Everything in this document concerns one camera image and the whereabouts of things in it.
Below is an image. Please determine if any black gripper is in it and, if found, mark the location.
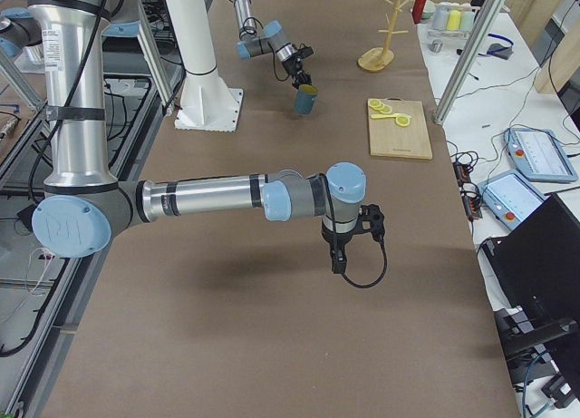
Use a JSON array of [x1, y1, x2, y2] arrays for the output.
[[321, 224, 363, 273], [283, 56, 312, 90]]

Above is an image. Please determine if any dark blue mug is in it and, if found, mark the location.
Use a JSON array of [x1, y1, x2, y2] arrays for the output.
[[294, 84, 318, 115]]

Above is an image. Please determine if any wooden cup rack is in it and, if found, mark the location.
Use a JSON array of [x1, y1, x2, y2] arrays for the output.
[[357, 0, 410, 73]]

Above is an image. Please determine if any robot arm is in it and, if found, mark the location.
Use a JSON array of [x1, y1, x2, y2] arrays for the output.
[[232, 0, 314, 89], [27, 0, 369, 274]]

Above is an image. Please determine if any yellow cup on rack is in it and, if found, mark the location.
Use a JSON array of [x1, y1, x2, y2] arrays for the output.
[[446, 10, 461, 32]]

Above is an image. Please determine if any light blue cup on rack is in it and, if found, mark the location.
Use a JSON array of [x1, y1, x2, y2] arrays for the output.
[[459, 10, 475, 33]]

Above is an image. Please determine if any yellow plastic knife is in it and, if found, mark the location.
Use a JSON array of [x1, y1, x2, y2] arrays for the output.
[[370, 113, 402, 119]]

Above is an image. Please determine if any wooden cutting board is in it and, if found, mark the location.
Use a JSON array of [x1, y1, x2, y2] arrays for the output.
[[366, 98, 432, 160]]

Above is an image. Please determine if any lemon slice by knife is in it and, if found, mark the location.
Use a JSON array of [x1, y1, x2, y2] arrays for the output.
[[395, 113, 411, 127]]

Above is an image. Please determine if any black power strip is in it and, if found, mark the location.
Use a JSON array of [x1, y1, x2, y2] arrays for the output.
[[453, 161, 482, 221]]

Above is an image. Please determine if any red thermos bottle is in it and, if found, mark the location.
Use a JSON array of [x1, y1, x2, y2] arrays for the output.
[[411, 0, 427, 24]]

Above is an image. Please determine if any near teach pendant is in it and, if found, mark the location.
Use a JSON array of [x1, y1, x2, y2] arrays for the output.
[[478, 170, 546, 230]]

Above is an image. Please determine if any teach pendant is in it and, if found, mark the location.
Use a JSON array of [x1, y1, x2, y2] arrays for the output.
[[504, 128, 578, 183], [478, 170, 546, 230]]

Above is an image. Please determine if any black monitor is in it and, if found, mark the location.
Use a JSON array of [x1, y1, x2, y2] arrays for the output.
[[482, 194, 579, 395]]

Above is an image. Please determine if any far teach pendant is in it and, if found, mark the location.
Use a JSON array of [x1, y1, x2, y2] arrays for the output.
[[504, 128, 578, 183]]

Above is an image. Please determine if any camera cable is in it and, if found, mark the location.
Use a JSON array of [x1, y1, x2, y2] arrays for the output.
[[240, 15, 309, 83], [316, 174, 389, 290]]

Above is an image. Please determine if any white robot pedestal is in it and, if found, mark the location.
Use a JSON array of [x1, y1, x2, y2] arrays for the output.
[[166, 0, 243, 132]]

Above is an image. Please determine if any aluminium frame post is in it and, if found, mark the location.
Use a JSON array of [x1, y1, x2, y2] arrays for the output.
[[433, 0, 506, 125]]

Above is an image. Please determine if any blue lanyard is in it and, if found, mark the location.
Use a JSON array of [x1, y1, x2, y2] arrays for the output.
[[486, 31, 516, 58]]

